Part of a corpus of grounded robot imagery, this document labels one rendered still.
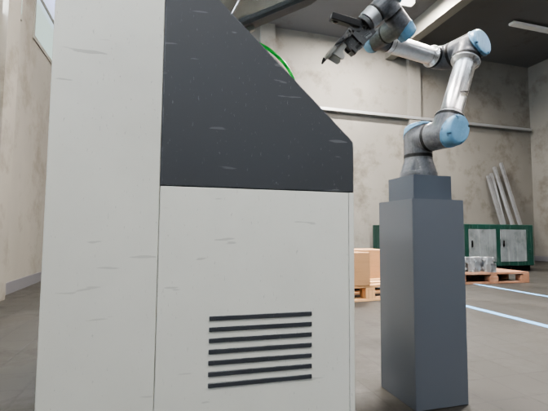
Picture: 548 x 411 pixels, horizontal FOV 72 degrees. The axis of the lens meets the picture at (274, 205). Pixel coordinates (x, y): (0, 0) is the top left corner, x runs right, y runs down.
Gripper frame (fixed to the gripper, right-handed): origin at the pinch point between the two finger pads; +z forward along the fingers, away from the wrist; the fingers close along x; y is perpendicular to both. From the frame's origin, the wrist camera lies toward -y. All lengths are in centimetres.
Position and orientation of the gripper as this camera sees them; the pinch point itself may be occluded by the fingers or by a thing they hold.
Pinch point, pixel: (324, 58)
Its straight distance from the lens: 153.6
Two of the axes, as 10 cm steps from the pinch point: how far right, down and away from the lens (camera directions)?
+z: -7.0, 7.1, 0.8
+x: -0.4, -1.5, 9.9
